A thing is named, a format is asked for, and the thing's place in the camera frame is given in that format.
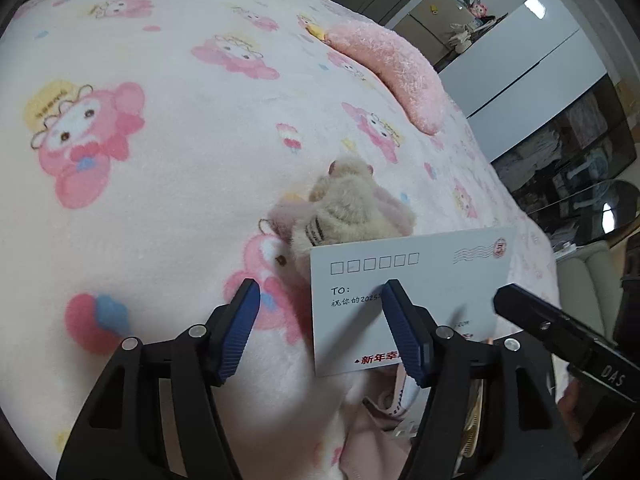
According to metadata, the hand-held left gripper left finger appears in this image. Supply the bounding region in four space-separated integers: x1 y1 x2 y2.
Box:
56 278 262 480

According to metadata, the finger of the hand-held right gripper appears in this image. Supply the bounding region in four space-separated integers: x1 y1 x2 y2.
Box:
494 284 618 366

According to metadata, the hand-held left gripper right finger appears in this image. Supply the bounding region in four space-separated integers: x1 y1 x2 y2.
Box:
381 279 583 480

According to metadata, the white postcard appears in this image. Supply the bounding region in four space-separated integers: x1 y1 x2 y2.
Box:
310 226 518 378

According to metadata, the beige plush bear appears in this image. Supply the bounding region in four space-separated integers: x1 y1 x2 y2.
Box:
260 157 417 273

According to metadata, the pink garment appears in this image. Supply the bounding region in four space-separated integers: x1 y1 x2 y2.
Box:
339 360 426 480

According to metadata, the dark glass shelf unit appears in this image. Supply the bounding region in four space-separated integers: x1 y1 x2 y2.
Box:
492 74 637 223

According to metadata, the pink printed blanket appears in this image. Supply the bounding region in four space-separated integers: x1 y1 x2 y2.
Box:
0 0 558 480

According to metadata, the white wardrobe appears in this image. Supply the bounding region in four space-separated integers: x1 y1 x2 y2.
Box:
439 0 617 162

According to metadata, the pink plush pillow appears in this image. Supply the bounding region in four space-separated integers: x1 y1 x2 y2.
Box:
327 22 446 136

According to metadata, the grey cabinet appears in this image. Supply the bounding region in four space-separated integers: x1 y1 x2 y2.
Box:
394 0 482 72

